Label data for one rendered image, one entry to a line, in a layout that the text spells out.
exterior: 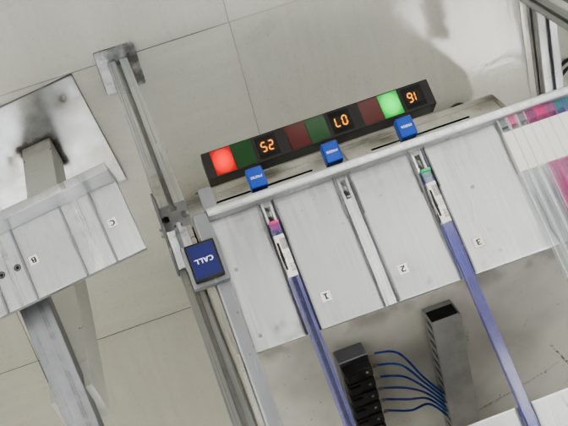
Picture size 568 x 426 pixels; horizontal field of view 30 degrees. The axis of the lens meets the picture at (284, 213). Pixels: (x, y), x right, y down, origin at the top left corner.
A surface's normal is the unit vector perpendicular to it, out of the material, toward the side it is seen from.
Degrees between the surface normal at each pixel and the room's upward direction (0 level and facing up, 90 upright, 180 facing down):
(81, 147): 0
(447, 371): 0
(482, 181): 46
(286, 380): 0
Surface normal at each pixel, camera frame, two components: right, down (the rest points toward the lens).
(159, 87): 0.25, 0.45
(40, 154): -0.35, -0.78
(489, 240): 0.01, -0.29
